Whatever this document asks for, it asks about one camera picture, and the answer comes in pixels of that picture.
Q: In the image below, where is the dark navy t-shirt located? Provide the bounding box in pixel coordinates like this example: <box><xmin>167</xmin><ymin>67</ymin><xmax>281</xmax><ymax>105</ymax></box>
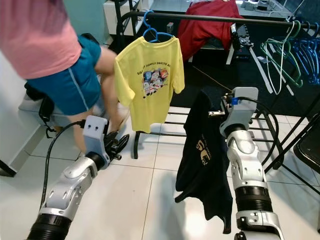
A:
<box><xmin>175</xmin><ymin>89</ymin><xmax>234</xmax><ymax>235</ymax></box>

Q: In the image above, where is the yellow t-shirt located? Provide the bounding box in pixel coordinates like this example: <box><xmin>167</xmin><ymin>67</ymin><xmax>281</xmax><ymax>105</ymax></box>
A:
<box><xmin>114</xmin><ymin>36</ymin><xmax>186</xmax><ymax>134</ymax></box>

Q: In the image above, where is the red cloth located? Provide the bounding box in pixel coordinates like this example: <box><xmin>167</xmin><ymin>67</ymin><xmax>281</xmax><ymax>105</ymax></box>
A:
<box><xmin>177</xmin><ymin>0</ymin><xmax>243</xmax><ymax>61</ymax></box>

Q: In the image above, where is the black metal clothes rack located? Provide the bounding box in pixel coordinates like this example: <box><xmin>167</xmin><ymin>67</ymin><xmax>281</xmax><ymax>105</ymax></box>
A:
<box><xmin>115</xmin><ymin>10</ymin><xmax>320</xmax><ymax>173</ymax></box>

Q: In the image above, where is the black folding chair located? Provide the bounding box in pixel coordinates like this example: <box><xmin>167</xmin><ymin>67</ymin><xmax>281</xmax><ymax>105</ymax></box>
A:
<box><xmin>292</xmin><ymin>112</ymin><xmax>320</xmax><ymax>174</ymax></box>

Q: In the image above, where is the white shelf unit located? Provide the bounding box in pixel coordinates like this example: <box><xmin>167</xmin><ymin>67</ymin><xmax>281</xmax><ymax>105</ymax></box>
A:
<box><xmin>104</xmin><ymin>0</ymin><xmax>147</xmax><ymax>36</ymax></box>

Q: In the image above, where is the person in pink shirt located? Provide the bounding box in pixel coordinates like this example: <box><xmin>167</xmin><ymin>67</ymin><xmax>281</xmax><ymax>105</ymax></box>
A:
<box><xmin>0</xmin><ymin>0</ymin><xmax>132</xmax><ymax>154</ymax></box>

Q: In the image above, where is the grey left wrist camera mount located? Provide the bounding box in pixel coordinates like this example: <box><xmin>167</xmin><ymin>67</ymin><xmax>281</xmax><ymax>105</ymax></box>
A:
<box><xmin>83</xmin><ymin>115</ymin><xmax>111</xmax><ymax>166</ymax></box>

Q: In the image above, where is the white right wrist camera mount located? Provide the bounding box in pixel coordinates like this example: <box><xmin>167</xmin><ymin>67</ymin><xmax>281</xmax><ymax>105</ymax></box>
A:
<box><xmin>220</xmin><ymin>86</ymin><xmax>260</xmax><ymax>137</ymax></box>

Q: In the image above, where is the thin yellow cord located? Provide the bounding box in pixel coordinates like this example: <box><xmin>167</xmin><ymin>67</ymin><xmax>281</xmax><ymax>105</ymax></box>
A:
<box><xmin>191</xmin><ymin>65</ymin><xmax>223</xmax><ymax>92</ymax></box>

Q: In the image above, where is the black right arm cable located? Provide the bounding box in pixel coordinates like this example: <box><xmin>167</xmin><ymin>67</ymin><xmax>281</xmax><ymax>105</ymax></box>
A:
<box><xmin>239</xmin><ymin>96</ymin><xmax>279</xmax><ymax>168</ymax></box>

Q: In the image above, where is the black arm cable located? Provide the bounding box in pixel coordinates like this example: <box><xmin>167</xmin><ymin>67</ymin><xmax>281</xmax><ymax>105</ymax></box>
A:
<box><xmin>44</xmin><ymin>120</ymin><xmax>87</xmax><ymax>211</ymax></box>
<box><xmin>239</xmin><ymin>96</ymin><xmax>279</xmax><ymax>168</ymax></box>

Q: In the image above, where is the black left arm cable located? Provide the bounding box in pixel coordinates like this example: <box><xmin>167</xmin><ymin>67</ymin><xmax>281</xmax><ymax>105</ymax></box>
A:
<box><xmin>44</xmin><ymin>120</ymin><xmax>87</xmax><ymax>211</ymax></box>

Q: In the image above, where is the black strap bag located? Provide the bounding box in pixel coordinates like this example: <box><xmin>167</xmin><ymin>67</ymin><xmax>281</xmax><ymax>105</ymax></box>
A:
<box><xmin>25</xmin><ymin>82</ymin><xmax>57</xmax><ymax>139</ymax></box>

